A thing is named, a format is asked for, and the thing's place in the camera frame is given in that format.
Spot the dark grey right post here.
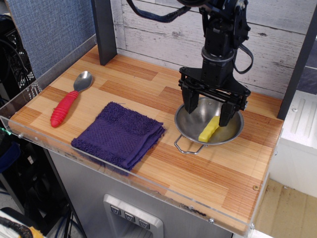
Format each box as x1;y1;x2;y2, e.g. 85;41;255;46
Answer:
277;7;317;120

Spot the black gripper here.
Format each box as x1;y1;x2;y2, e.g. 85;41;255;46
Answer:
179;48;251;127

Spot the yellow ridged tube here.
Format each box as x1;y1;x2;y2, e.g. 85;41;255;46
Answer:
198;116;220;142

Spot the yellow object at bottom left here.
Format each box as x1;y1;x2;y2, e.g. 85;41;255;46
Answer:
30;227;46;238

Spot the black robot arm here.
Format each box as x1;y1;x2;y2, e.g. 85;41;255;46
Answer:
179;0;252;127

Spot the spoon with red handle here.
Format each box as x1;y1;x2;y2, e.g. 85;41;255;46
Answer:
50;71;93;127

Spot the steel bowl with wire handles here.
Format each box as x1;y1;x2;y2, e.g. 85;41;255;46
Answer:
174;97;244;155

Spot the purple folded cloth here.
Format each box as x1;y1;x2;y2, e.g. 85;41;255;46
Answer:
71;102;165;171

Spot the black plastic crate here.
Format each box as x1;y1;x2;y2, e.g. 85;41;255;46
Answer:
0;14;41;99

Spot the dark grey left post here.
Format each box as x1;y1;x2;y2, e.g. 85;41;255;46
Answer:
91;0;117;65

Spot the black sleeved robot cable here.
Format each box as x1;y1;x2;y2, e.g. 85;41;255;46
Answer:
126;0;193;23

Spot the blue fabric partition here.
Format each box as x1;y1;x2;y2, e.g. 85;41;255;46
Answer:
6;0;96;79

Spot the dark grey post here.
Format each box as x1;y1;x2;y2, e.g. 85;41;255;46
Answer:
91;0;117;65
277;7;317;120

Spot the silver button panel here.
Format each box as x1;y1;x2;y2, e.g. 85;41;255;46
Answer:
103;194;164;238

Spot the clear acrylic table guard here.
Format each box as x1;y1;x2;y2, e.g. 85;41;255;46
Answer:
0;46;282;238

